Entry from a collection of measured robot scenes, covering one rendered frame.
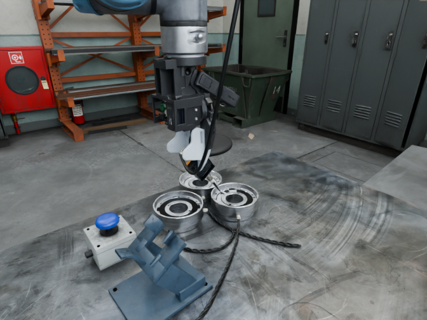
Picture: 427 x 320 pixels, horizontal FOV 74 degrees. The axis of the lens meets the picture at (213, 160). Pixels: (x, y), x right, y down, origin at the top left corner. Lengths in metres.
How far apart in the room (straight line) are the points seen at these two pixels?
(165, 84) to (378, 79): 2.92
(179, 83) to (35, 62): 3.56
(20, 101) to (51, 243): 3.45
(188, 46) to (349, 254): 0.46
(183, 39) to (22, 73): 3.58
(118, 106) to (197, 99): 4.07
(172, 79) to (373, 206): 0.53
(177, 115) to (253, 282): 0.30
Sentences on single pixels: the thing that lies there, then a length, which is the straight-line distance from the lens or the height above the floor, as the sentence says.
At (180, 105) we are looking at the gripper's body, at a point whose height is 1.06.
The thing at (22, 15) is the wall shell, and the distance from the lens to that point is 4.21.
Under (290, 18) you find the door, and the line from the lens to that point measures 4.43.
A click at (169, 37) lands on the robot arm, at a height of 1.16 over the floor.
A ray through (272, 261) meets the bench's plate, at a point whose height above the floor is 0.80.
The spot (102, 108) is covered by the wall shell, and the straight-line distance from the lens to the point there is 4.46.
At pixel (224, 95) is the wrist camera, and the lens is 0.53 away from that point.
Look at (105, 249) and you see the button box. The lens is 0.53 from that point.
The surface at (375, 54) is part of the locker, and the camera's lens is 3.29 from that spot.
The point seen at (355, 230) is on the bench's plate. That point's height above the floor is 0.80.
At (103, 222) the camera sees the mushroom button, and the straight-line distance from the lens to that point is 0.53.
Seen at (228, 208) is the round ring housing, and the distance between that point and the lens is 0.60.
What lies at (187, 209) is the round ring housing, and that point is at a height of 0.82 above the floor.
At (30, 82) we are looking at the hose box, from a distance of 4.01.
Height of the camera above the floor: 1.17
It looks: 25 degrees down
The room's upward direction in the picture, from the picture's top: straight up
